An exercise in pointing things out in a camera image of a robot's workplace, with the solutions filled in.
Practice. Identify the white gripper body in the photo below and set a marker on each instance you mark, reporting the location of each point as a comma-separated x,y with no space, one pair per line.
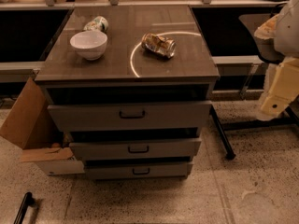
288,34

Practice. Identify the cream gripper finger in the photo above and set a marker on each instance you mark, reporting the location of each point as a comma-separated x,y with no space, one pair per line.
283,91

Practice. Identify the grey drawer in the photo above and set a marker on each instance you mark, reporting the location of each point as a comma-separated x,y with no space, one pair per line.
113,117
139,171
138,149

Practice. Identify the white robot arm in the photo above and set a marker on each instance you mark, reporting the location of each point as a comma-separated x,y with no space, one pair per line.
284,29

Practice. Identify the grey top drawer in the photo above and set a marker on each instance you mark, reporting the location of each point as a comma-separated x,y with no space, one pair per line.
113,117

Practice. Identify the grey drawer cabinet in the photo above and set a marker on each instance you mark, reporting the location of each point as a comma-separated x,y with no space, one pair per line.
129,74

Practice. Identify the grey bottom drawer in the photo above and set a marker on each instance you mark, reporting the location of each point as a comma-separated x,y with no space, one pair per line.
139,171

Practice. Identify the black side table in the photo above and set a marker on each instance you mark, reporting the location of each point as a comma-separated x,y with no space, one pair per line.
253,81

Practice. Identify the crushed metal can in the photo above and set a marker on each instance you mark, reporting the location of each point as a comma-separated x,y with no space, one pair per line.
160,45

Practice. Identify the white ceramic bowl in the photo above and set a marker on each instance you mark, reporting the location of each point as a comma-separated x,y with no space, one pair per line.
90,45

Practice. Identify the brown cardboard box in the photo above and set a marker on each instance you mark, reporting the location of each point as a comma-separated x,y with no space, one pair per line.
30,127

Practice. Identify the black bar on floor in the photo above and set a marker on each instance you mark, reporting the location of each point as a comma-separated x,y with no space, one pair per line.
27,201

